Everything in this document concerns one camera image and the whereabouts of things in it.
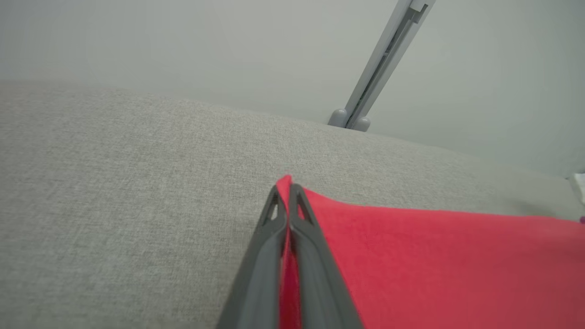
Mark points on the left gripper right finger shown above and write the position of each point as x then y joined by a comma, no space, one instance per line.
320,283

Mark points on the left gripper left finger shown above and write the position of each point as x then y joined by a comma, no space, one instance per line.
260,274

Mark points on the red jersey with white trim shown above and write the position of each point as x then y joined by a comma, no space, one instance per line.
434,274

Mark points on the red shorts with white stripe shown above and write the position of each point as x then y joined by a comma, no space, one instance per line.
579,187

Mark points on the grey fabric sofa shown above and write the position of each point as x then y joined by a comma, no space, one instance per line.
114,205

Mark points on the grey rounded post foot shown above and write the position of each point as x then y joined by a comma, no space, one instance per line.
362,124
338,118

